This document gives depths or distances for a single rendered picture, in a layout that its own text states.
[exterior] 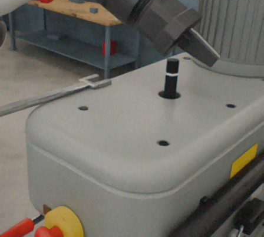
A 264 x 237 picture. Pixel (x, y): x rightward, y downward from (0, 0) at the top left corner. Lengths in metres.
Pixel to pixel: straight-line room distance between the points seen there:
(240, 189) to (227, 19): 0.31
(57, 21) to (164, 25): 6.85
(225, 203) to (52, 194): 0.24
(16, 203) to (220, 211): 3.05
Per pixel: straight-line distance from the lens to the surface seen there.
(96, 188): 0.52
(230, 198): 0.60
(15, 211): 3.48
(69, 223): 0.57
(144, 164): 0.49
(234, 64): 0.78
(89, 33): 6.89
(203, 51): 0.63
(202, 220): 0.55
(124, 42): 6.40
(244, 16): 0.76
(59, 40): 6.94
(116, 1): 0.62
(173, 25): 0.59
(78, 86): 0.67
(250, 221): 0.77
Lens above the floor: 2.15
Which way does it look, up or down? 25 degrees down
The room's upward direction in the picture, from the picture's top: 3 degrees clockwise
